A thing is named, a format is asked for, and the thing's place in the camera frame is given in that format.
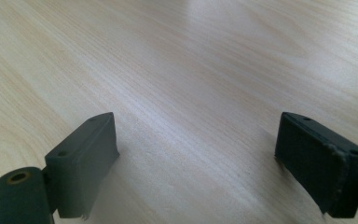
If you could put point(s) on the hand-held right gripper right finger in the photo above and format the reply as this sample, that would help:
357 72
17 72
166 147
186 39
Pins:
317 168

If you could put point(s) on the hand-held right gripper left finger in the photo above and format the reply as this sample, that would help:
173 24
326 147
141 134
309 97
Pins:
80 165

